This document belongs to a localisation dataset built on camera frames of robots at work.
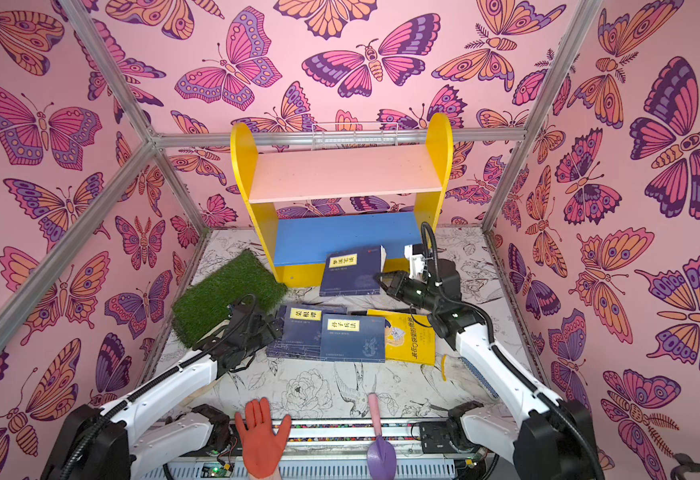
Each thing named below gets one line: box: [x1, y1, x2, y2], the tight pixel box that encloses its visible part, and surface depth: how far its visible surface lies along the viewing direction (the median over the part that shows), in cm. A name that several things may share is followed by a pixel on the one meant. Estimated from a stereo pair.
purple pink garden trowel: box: [367, 375, 397, 480], surface depth 71 cm
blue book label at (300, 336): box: [266, 304, 348, 358], surface depth 89 cm
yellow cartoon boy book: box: [367, 309, 436, 366], surface depth 87 cm
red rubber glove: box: [234, 397, 292, 478], surface depth 75 cm
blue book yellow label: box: [319, 245, 387, 296], surface depth 81 cm
